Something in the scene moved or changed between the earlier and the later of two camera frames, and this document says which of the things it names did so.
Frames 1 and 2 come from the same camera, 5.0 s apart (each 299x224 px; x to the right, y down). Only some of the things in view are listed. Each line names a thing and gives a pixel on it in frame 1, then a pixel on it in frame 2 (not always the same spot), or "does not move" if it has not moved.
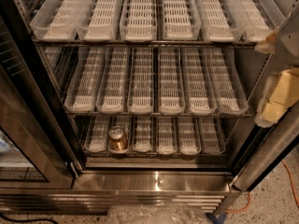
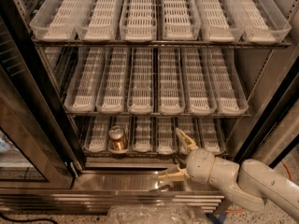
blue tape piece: [217, 217] does not move
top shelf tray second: [99, 21] does not move
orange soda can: [118, 139] does not move
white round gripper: [290, 45] → [200, 166]
